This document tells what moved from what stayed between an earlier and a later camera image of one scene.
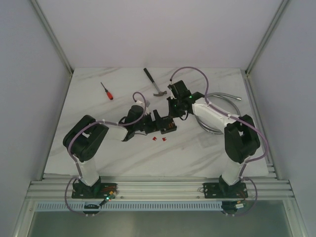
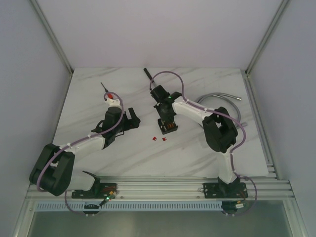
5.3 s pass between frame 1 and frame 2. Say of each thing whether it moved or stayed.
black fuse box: stayed
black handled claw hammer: stayed
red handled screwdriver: stayed
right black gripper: moved
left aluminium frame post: stayed
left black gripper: moved
